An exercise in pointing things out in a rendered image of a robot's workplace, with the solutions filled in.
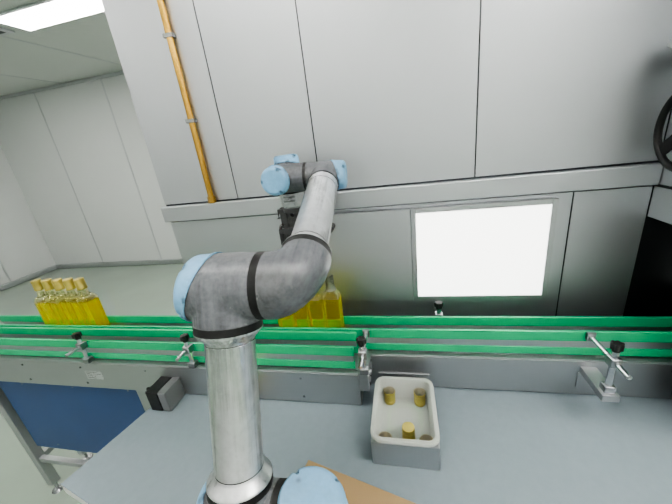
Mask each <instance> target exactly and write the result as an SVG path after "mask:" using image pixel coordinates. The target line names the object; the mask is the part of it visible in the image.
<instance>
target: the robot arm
mask: <svg viewBox="0 0 672 504"><path fill-rule="evenodd" d="M273 160H274V165H271V166H269V167H268V168H266V169H265V170H264V171H263V173H262V175H261V185H262V187H263V189H264V190H265V191H266V192H267V193H268V194H270V195H274V196H277V195H280V199H281V205H282V207H281V208H280V209H278V210H277V212H278V214H280V217H281V223H282V224H281V225H282V226H281V227H280V226H279V235H280V240H281V245H282V247H281V248H280V249H277V250H272V251H256V252H229V253H223V252H214V253H211V254H200V255H197V256H194V257H193V258H191V259H190V260H188V261H187V262H186V263H185V264H184V266H183V268H182V270H181V271H180V272H179V274H178V276H177V278H176V281H175V285H174V291H173V303H174V308H175V311H176V313H177V314H179V317H180V318H181V319H183V320H186V321H188V322H192V330H193V336H194V338H196V339H197V340H199V341H200V342H202V343H203V344H204V354H205V366H206V378H207V391H208V403H209V415H210V428H211V439H212V452H213V464H214V470H213V471H212V472H211V473H210V475H209V477H208V479H207V481H206V482H205V484H204V485H203V487H202V489H201V491H200V494H199V496H198V499H197V503H196V504H348V501H347V498H346V495H345V491H344V489H343V486H342V484H341V483H340V481H339V480H338V479H337V477H336V476H335V475H334V474H333V473H331V472H330V471H328V470H327V469H325V468H322V467H318V466H306V467H303V468H300V469H298V471H297V472H296V473H292V474H291V475H290V476H289V477H288V478H280V477H273V467H272V463H271V461H270V460H269V458H268V457H266V456H265V455H263V443H262V429H261V414H260V400H259V385H258V371H257V356H256V342H255V335H256V334H257V333H258V332H259V331H260V329H261V328H262V327H263V320H276V319H281V318H285V317H287V316H289V315H292V314H294V313H295V312H297V311H298V310H300V309H301V308H303V307H304V306H305V305H306V304H307V303H308V302H309V301H310V300H311V299H312V298H313V297H314V296H315V295H316V294H317V292H318V291H319V290H320V288H321V287H322V286H323V284H324V282H325V280H326V278H327V276H328V274H329V271H330V267H331V261H332V250H331V248H330V246H329V239H330V234H331V233H332V232H333V230H334V228H335V226H336V225H335V224H334V223H332V221H333V214H334V208H335V202H336V195H337V190H340V189H344V188H346V187H347V167H346V163H345V161H343V160H332V159H331V160H328V161H316V162H302V163H299V157H298V155H297V154H286V155H279V156H275V157H274V159H273ZM304 191H305V194H304ZM282 228H283V229H282Z"/></svg>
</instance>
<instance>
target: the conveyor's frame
mask: <svg viewBox="0 0 672 504"><path fill-rule="evenodd" d="M367 353H370V354H371V359H372V363H371V364H372V369H373V372H372V377H371V383H373V384H375V382H376V380H377V379H378V378H379V377H380V374H379V372H389V373H413V374H429V380H430V381H431V382H432V384H433V387H452V388H472V389H491V390H511V391H531V392H551V393H571V394H591V395H596V393H595V392H594V391H593V389H592V388H578V387H575V383H576V378H577V373H578V372H579V371H580V367H596V368H597V369H598V370H599V371H600V373H601V374H602V375H603V376H604V377H605V378H606V373H607V369H608V365H607V364H606V363H605V357H580V356H579V357H570V356H534V355H497V354H460V353H432V351H431V353H424V352H420V351H419V352H408V350H407V352H387V351H385V350H384V351H367ZM621 359H622V360H623V365H622V367H623V368H624V369H625V370H626V371H627V372H628V373H629V374H630V375H631V376H632V377H633V378H632V379H631V380H627V379H626V378H625V377H624V375H623V374H622V373H621V372H620V371H619V370H618V369H616V373H615V377H614V381H613V384H614V385H615V387H616V388H617V390H616V392H617V393H618V394H619V395H620V396H630V397H650V398H670V399H672V359H644V358H621ZM198 366H200V367H199V368H195V369H193V368H189V367H188V363H164V362H140V361H116V360H94V363H90V364H84V363H83V361H82V359H68V358H44V357H20V356H0V381H5V382H20V383H35V384H50V385H65V386H80V387H95V388H110V389H125V390H136V391H147V390H146V388H147V387H151V386H152V385H153V384H154V383H155V382H156V381H157V380H158V379H159V378H160V377H161V376H167V377H180V380H181V383H182V385H183V388H184V391H185V394H200V395H208V391H207V378H206V366H205V364H199V365H198ZM257 371H258V385H259V398H261V399H276V400H291V401H306V402H321V403H328V404H332V403H336V404H351V405H362V400H363V393H364V391H360V384H359V376H358V372H359V369H358V371H356V370H347V369H346V370H332V369H308V368H284V367H260V366H257Z"/></svg>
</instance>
